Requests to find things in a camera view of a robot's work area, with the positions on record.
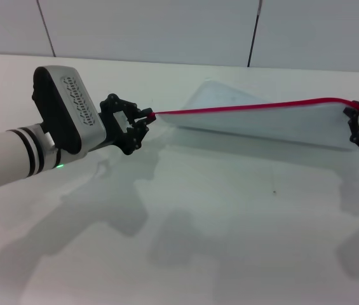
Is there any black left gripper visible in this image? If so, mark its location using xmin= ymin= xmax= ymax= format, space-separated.
xmin=99 ymin=93 xmax=157 ymax=156

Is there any clear document bag red zipper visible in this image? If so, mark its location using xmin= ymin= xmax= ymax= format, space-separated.
xmin=152 ymin=79 xmax=359 ymax=153

